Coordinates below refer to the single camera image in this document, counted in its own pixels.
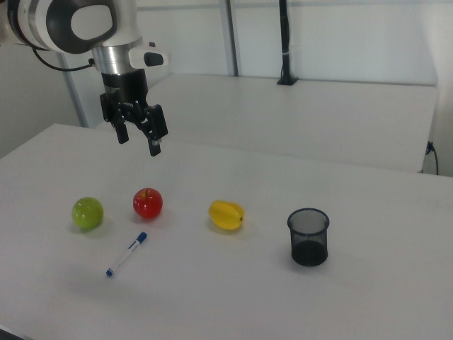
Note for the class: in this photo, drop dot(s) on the white partition panel, metal frame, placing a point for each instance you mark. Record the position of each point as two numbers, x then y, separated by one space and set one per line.
354 35

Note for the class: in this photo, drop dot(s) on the black mesh pen cup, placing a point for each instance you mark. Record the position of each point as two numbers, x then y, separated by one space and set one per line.
308 244

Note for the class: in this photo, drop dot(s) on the black pole with square base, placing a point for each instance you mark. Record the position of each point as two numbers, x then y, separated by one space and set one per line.
286 42

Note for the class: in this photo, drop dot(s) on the red toy apple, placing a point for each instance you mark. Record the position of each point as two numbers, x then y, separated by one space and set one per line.
148 203

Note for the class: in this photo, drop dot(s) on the blue and white marker pen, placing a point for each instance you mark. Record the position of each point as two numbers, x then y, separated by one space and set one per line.
126 254

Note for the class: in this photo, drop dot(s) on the white side table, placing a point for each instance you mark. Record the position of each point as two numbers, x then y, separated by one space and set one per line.
283 117

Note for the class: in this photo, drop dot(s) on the green toy apple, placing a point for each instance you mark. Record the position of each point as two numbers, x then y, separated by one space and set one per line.
87 214

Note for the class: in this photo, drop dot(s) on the yellow toy starfruit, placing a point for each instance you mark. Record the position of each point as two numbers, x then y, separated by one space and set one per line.
226 215

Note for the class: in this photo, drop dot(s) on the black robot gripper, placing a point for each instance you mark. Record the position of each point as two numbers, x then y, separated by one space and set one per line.
125 88

